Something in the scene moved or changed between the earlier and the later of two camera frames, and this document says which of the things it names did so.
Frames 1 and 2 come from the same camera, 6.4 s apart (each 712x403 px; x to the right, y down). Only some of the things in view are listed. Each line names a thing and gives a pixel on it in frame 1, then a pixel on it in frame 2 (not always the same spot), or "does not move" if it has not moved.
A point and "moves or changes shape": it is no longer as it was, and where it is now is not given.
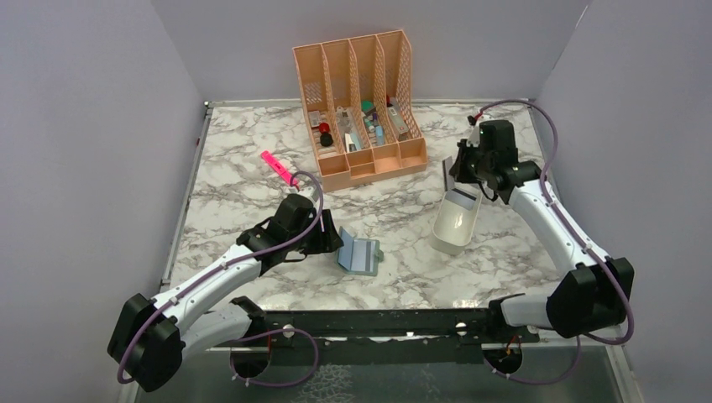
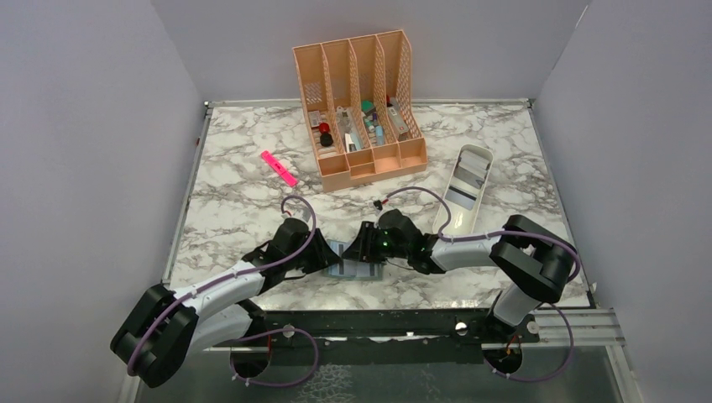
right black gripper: (458, 170) → (361, 249)
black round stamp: (326, 139) does not move
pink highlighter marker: (280, 168) does not move
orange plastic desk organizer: (363, 109) does not move
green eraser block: (368, 107) does not move
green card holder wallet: (358, 256) moves or changes shape
